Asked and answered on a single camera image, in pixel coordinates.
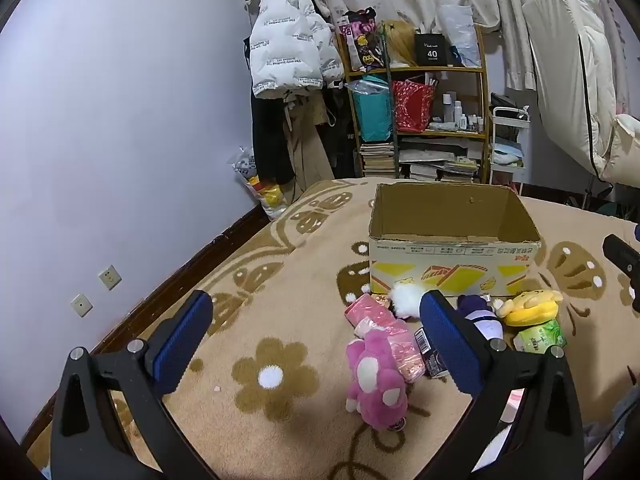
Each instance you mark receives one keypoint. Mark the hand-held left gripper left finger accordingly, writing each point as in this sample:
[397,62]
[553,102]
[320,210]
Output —
[182,340]

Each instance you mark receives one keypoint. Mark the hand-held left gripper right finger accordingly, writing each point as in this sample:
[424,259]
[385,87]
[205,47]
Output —
[450,345]

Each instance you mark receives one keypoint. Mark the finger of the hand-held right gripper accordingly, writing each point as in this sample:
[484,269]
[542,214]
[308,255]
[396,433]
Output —
[622,260]

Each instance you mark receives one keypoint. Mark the dark snack packet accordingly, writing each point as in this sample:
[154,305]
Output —
[430,355]

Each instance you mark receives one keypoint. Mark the purple plush toy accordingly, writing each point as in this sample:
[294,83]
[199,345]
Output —
[480,317]

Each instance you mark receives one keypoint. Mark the white fluffy plush toy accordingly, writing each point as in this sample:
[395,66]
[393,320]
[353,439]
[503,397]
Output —
[405,300]

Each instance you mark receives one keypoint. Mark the printed cardboard box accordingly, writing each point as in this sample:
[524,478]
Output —
[450,270]

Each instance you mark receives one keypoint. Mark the pink plush toy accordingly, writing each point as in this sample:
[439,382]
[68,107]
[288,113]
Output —
[375,375]

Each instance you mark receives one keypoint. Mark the pink roll plush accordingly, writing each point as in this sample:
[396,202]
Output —
[370,310]

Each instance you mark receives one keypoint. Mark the green tissue pack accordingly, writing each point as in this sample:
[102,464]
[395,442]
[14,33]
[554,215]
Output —
[540,337]

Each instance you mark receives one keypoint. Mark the yellow plush toy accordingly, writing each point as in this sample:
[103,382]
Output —
[530,310]

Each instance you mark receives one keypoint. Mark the plastic bag of toys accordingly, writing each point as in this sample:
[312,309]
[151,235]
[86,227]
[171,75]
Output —
[260,190]

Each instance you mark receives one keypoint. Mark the pile of books and papers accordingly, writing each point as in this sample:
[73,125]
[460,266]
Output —
[440,165]

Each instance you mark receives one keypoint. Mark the white cart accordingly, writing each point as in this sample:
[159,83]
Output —
[502,112]

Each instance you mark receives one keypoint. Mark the stack of books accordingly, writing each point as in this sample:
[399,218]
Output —
[377,160]

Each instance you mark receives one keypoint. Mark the white duvet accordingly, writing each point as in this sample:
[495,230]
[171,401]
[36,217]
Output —
[565,60]

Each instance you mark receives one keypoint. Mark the row of cosmetic bottles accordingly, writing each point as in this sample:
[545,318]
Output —
[457,112]

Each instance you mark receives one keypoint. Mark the black coat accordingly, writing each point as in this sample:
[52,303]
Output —
[267,135]

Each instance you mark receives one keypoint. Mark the wooden shelf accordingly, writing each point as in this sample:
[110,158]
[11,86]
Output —
[482,85]

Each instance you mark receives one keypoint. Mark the beige coat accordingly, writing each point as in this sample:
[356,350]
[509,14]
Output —
[307,150]

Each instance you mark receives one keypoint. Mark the black jacket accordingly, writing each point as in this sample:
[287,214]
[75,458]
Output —
[342,135]

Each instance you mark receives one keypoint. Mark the teal bag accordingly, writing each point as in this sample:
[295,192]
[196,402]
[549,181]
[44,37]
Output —
[372,115]

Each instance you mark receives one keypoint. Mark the red bag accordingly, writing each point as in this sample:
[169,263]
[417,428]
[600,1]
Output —
[410,105]

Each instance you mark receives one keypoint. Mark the clear plastic bag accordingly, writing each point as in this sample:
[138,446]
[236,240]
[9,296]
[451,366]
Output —
[457,30]

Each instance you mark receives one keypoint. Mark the black box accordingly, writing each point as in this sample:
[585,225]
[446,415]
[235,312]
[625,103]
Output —
[430,50]

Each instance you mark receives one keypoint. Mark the blonde wig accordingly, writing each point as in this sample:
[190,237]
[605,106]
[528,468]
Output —
[400,42]

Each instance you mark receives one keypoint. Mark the pink black printed bag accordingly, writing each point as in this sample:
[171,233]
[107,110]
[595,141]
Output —
[362,35]

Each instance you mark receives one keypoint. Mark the white puffer jacket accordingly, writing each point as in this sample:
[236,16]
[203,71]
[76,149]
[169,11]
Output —
[290,35]

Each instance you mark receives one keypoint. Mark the white wall socket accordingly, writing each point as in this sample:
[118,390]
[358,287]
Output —
[81,305]
[110,277]

